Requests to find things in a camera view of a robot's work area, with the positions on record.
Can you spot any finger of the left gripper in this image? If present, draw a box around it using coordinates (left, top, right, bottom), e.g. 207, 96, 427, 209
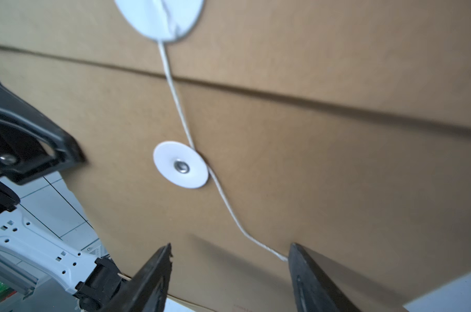
0, 83, 85, 185

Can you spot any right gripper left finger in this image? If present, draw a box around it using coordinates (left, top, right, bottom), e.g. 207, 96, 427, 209
102, 244, 173, 312

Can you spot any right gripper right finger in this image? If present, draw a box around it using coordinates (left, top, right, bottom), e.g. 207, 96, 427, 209
288, 243, 360, 312

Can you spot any white closure string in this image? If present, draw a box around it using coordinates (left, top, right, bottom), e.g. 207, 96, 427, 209
157, 38, 289, 263

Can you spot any kraft file bag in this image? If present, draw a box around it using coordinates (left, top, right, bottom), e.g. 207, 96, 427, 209
0, 1, 471, 311

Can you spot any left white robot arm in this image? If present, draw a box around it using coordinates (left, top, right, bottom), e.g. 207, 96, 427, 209
0, 83, 124, 311

